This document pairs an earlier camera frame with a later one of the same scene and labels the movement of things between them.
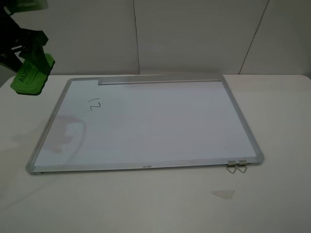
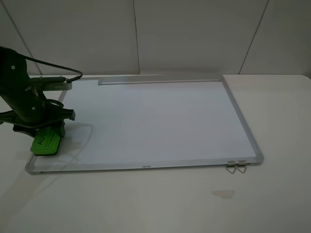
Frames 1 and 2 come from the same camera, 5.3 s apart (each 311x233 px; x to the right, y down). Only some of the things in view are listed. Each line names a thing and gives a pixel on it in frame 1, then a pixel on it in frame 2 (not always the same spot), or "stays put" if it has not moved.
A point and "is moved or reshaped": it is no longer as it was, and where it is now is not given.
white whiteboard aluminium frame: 141,123 stays put
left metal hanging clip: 231,164 stays put
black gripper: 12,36 → 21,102
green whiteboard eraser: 29,81 is moved or reshaped
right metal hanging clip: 242,163 stays put
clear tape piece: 226,194 stays put
